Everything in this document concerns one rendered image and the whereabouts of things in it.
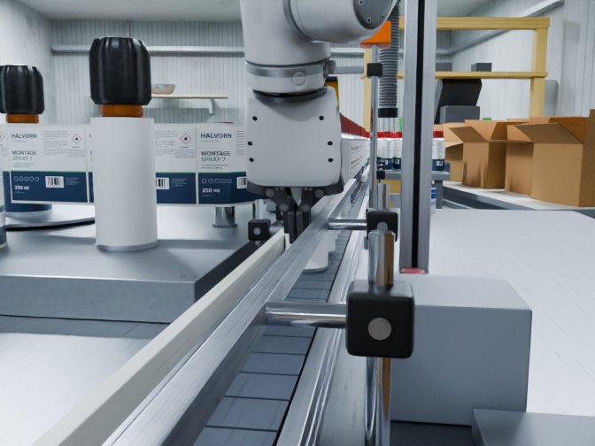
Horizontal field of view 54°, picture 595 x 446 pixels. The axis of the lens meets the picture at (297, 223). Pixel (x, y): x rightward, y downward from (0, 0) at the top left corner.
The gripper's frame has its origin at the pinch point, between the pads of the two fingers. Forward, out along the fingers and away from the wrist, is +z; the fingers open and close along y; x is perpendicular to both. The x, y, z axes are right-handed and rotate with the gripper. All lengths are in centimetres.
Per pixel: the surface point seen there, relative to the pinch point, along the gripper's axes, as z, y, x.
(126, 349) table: 6.5, 15.5, 15.1
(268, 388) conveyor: -4.4, -2.6, 30.5
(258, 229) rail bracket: 9.3, 8.2, -15.1
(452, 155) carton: 109, -52, -300
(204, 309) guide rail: -5.8, 3.1, 24.5
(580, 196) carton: 71, -85, -159
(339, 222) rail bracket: -4.4, -5.4, 8.0
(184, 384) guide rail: -18.4, -3.7, 45.0
